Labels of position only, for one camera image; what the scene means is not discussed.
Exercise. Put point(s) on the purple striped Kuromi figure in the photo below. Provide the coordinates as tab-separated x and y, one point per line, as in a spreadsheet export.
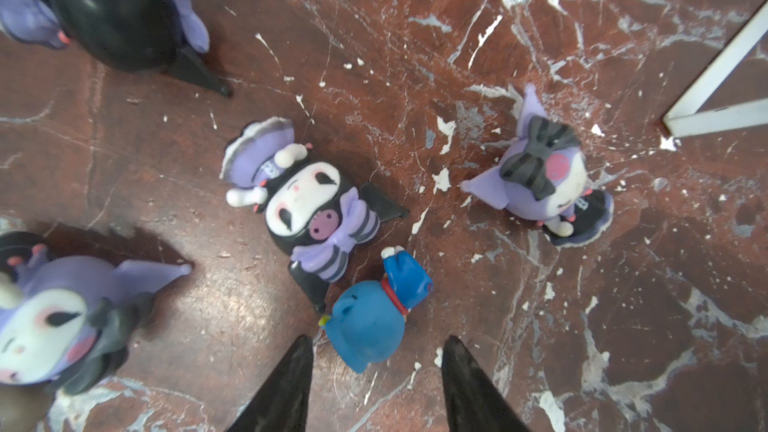
67	322

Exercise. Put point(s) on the blue cup toy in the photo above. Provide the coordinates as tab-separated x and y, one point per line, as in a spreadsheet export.
367	322

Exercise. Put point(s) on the purple dress Kuromi figure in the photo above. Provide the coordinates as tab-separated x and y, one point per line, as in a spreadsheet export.
543	178

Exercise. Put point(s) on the black Kuromi figure lying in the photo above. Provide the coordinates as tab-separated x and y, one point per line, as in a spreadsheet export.
134	36

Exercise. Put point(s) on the brown plastic litter scoop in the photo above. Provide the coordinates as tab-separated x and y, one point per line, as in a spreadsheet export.
23	407

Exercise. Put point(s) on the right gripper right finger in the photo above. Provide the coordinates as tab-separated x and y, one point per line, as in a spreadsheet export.
472	401

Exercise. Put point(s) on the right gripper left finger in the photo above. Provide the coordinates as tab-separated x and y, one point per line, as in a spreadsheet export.
281	403

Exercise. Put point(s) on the purple bat Kuromi figure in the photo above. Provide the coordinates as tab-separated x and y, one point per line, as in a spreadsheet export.
314	213

